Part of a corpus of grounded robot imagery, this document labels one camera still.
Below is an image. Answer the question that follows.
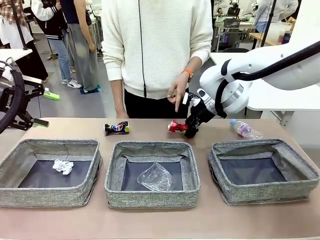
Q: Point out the orange wrist watch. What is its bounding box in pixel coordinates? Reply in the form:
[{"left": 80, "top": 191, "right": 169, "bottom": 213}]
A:
[{"left": 181, "top": 68, "right": 195, "bottom": 83}]

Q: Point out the black chair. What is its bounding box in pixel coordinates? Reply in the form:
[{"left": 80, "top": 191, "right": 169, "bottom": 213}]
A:
[{"left": 223, "top": 47, "right": 252, "bottom": 54}]

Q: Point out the wooden table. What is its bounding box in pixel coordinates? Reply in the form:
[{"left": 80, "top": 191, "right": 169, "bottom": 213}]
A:
[{"left": 249, "top": 31, "right": 291, "bottom": 48}]

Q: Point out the large white table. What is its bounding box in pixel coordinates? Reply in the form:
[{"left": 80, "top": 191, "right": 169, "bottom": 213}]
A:
[{"left": 209, "top": 51, "right": 320, "bottom": 112}]

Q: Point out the clear plastic water bottle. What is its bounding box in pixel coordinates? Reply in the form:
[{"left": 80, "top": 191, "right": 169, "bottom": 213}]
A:
[{"left": 229, "top": 118, "right": 264, "bottom": 140}]

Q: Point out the crushed red cola can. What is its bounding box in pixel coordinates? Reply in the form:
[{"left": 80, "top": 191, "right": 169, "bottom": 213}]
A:
[{"left": 167, "top": 119, "right": 189, "bottom": 133}]

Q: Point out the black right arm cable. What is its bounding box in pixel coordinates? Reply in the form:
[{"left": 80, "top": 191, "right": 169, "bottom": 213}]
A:
[{"left": 215, "top": 41, "right": 320, "bottom": 118}]

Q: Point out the small white table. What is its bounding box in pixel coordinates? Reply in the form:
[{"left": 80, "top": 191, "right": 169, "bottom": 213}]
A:
[{"left": 0, "top": 48, "right": 34, "bottom": 70}]

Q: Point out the translucent plastic container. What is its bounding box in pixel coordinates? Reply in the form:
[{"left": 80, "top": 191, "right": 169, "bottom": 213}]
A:
[{"left": 268, "top": 21, "right": 293, "bottom": 46}]

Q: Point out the grey fabric basket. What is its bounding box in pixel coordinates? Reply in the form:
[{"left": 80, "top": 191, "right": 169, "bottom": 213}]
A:
[
  {"left": 208, "top": 138, "right": 320, "bottom": 206},
  {"left": 0, "top": 138, "right": 103, "bottom": 208},
  {"left": 104, "top": 140, "right": 201, "bottom": 210}
]

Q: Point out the bystander in plaid shirt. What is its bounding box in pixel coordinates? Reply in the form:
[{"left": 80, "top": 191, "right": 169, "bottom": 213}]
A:
[{"left": 0, "top": 0, "right": 50, "bottom": 81}]

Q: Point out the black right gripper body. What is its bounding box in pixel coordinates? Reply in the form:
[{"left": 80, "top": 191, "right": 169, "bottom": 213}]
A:
[{"left": 186, "top": 91, "right": 218, "bottom": 124}]

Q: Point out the bystander in grey trousers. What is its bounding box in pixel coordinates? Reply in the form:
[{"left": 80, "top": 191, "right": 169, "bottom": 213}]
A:
[{"left": 59, "top": 0, "right": 104, "bottom": 93}]

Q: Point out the person's left hand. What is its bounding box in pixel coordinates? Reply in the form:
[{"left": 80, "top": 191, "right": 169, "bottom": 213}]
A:
[{"left": 166, "top": 72, "right": 190, "bottom": 113}]

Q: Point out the person in white sweater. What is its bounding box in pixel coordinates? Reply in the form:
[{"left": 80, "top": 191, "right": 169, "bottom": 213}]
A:
[{"left": 101, "top": 0, "right": 214, "bottom": 120}]

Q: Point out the clear plastic bag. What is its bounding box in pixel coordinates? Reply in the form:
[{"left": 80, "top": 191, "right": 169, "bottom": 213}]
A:
[{"left": 136, "top": 161, "right": 173, "bottom": 192}]

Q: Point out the bystander in pale blue shirt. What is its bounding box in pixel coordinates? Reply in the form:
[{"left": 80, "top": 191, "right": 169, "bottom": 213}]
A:
[{"left": 254, "top": 0, "right": 300, "bottom": 33}]

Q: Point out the white paper ball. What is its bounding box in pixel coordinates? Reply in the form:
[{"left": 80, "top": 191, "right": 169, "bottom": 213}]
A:
[{"left": 51, "top": 158, "right": 75, "bottom": 176}]

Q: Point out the person's right forearm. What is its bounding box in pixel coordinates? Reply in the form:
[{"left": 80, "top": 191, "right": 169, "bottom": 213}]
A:
[{"left": 109, "top": 79, "right": 126, "bottom": 114}]

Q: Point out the crushed black Pepsi can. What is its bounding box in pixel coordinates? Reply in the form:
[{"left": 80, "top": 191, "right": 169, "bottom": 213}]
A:
[{"left": 103, "top": 120, "right": 130, "bottom": 137}]

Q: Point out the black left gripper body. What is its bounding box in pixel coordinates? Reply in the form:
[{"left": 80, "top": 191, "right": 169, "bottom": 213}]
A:
[{"left": 0, "top": 83, "right": 27, "bottom": 121}]

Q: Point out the person's left forearm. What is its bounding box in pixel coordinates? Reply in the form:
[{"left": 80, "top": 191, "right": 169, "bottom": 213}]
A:
[{"left": 186, "top": 56, "right": 204, "bottom": 76}]

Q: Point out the bystander in varsity jacket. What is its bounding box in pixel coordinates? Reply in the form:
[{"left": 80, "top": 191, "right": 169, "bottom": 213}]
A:
[{"left": 30, "top": 0, "right": 83, "bottom": 90}]

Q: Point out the dark blue bottle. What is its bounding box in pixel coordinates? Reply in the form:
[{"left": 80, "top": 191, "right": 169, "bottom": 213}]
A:
[{"left": 281, "top": 27, "right": 292, "bottom": 45}]

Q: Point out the black stand pole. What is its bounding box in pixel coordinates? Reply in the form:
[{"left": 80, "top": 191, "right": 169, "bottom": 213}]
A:
[
  {"left": 258, "top": 0, "right": 278, "bottom": 54},
  {"left": 11, "top": 0, "right": 29, "bottom": 51}
]

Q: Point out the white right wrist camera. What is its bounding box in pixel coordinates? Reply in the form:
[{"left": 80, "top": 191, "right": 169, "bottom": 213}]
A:
[{"left": 182, "top": 87, "right": 208, "bottom": 106}]

